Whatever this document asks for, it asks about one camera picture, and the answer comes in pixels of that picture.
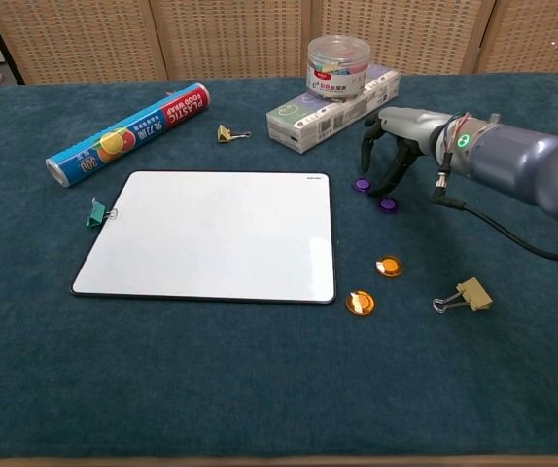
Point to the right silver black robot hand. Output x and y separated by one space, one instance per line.
410 124

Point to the purple round magnet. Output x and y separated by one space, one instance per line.
387 204
363 184

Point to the orange round magnet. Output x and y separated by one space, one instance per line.
360 302
389 266

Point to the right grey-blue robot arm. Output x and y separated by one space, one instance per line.
527 160

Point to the clear tub of binder clips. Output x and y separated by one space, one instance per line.
337 68

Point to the clear rectangular box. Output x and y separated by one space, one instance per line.
308 126

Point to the large beige binder clip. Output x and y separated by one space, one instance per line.
476 294

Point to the small gold binder clip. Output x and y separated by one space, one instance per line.
223 134

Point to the wicker folding screen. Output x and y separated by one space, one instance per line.
235 39

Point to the white magnetic board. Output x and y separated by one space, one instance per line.
201 233

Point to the blue plastic wrap roll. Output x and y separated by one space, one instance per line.
133 136

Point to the dark blue table mat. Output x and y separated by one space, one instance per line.
259 379

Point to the green binder clip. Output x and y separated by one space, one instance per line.
95 216

